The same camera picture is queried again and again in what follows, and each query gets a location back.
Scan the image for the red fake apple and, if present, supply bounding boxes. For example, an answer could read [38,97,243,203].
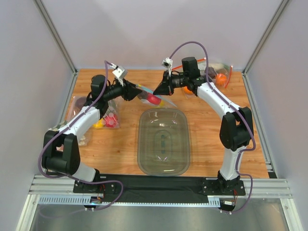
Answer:
[147,94,161,105]

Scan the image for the blue zip top bag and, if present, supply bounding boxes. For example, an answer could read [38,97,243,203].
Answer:
[136,84,177,108]

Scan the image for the dark purple fake plum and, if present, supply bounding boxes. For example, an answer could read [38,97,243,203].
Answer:
[138,92,148,100]

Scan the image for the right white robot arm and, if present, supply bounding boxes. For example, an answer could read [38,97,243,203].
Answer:
[154,57,254,194]

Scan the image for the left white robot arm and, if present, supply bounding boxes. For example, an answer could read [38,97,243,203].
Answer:
[38,75,142,184]

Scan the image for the orange fake tangerine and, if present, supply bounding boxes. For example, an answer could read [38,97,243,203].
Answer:
[183,87,193,95]

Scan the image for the clear bag with mushroom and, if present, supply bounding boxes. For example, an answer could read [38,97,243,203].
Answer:
[92,97,123,129]

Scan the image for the red spotted fake mushroom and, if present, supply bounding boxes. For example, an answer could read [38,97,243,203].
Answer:
[104,113,118,128]

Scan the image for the yellow fake pepper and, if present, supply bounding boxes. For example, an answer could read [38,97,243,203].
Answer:
[92,118,104,129]

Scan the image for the fake purple grapes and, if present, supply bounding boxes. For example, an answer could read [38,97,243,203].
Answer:
[207,67,217,79]

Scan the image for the clear bag far left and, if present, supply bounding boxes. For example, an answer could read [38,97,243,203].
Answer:
[50,96,92,146]

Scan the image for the red zip bag back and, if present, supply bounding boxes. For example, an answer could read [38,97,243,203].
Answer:
[172,58,233,99]

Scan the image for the clear plastic tub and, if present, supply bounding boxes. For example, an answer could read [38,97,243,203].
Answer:
[137,108,191,176]

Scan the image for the black base strip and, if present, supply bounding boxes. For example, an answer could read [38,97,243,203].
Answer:
[73,174,246,203]

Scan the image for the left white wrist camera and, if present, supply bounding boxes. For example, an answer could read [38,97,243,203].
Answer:
[111,63,127,87]

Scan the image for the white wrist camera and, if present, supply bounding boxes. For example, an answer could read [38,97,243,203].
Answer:
[111,63,127,87]
[161,57,173,75]

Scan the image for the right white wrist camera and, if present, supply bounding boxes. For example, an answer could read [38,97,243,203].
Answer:
[161,57,173,75]

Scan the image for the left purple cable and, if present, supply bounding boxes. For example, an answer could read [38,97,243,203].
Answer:
[37,60,125,212]

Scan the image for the purple cable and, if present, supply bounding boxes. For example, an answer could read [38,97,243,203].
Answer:
[37,60,125,212]
[170,41,256,215]

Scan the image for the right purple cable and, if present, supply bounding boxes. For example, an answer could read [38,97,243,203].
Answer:
[170,41,256,215]

